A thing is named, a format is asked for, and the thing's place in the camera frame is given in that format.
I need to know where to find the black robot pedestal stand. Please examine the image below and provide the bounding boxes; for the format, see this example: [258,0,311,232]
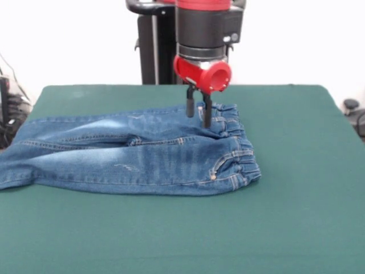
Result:
[125,0,248,86]

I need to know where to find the black chair base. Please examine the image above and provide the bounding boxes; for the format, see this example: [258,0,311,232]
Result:
[343,98,365,142]

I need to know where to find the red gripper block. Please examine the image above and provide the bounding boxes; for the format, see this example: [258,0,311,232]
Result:
[173,54,233,128]

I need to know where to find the dark green table cloth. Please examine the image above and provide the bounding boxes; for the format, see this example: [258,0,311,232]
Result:
[0,84,365,274]

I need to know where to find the blue denim jeans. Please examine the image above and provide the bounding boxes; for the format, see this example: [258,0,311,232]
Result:
[0,103,262,198]

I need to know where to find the black electronics box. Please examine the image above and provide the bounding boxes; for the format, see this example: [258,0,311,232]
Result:
[0,76,11,124]

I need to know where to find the black cable bundle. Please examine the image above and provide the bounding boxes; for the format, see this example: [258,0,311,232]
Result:
[0,92,31,149]

